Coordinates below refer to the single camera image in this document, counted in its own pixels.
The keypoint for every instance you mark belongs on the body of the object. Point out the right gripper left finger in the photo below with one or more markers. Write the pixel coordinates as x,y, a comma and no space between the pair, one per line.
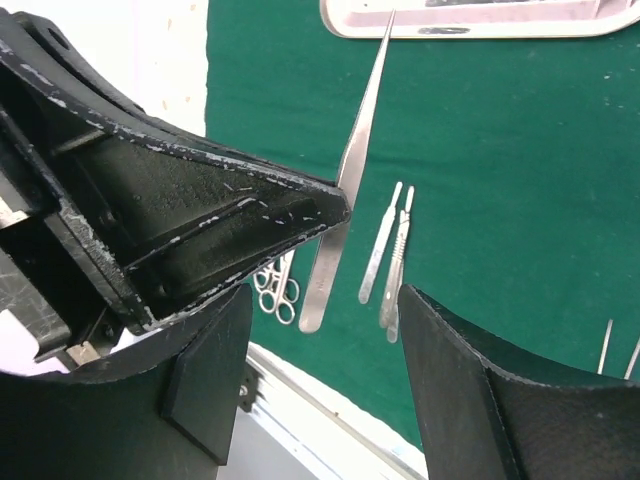
162,408

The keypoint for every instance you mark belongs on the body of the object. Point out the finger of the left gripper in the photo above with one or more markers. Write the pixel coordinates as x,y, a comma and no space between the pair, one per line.
183,218

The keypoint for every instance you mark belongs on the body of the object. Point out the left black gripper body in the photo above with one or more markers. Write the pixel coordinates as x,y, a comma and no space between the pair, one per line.
60,200

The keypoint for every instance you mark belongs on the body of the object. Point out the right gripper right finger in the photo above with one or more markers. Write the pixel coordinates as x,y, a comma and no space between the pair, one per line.
488,409

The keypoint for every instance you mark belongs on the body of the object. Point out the steel surgical scissors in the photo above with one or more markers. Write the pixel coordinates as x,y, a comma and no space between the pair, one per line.
267,278

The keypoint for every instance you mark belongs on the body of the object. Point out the steel forceps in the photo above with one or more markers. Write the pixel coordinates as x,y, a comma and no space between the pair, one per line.
619,350

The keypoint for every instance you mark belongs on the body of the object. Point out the dark green surgical cloth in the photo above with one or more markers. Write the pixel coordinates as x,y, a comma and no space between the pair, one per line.
524,157

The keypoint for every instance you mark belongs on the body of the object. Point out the steel hemostat clamp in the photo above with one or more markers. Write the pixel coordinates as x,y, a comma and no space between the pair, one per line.
268,300

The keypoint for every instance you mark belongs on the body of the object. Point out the stainless steel tray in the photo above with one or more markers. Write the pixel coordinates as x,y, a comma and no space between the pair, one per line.
537,19

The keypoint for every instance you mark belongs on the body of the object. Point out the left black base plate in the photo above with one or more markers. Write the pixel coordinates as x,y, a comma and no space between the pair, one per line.
248,391

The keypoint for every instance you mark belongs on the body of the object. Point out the aluminium front rail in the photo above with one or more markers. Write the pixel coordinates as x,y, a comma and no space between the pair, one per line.
300,428

